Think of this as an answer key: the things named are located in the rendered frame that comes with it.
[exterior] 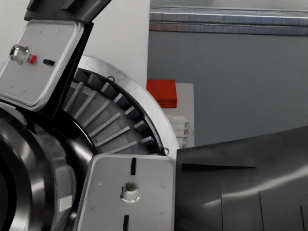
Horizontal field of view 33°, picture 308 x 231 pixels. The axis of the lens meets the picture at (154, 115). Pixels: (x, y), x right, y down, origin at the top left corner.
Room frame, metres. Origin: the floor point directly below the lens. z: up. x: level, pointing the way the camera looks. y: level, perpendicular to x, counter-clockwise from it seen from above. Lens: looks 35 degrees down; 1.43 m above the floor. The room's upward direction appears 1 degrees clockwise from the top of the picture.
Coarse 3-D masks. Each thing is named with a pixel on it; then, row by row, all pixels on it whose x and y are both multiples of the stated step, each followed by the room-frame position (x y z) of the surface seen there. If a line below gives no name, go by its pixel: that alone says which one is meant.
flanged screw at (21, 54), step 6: (12, 48) 0.31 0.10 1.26; (18, 48) 0.31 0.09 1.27; (24, 48) 0.31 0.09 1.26; (12, 54) 0.31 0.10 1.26; (18, 54) 0.31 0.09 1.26; (24, 54) 0.31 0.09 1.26; (30, 54) 0.31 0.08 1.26; (18, 60) 0.31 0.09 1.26; (24, 60) 0.31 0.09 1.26; (30, 60) 0.31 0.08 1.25
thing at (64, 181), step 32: (0, 128) 0.23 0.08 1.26; (32, 128) 0.24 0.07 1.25; (64, 128) 0.32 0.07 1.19; (0, 160) 0.23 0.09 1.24; (32, 160) 0.22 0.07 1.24; (64, 160) 0.25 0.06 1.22; (0, 192) 0.21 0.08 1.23; (32, 192) 0.21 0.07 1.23; (64, 192) 0.23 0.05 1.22; (0, 224) 0.20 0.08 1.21; (32, 224) 0.20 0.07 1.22; (64, 224) 0.22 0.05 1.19
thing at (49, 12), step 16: (32, 0) 0.36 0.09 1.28; (48, 0) 0.35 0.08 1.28; (64, 0) 0.33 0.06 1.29; (80, 0) 0.31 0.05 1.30; (96, 0) 0.31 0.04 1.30; (32, 16) 0.35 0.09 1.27; (48, 16) 0.33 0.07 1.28; (64, 16) 0.31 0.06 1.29; (80, 16) 0.30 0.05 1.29; (96, 16) 0.30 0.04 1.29
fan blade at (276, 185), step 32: (192, 160) 0.28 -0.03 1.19; (224, 160) 0.28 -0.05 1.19; (256, 160) 0.29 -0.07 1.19; (288, 160) 0.28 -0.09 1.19; (192, 192) 0.25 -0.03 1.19; (224, 192) 0.25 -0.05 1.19; (256, 192) 0.25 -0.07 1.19; (288, 192) 0.25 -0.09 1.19; (192, 224) 0.22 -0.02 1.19; (224, 224) 0.23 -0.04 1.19; (256, 224) 0.23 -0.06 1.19; (288, 224) 0.23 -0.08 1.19
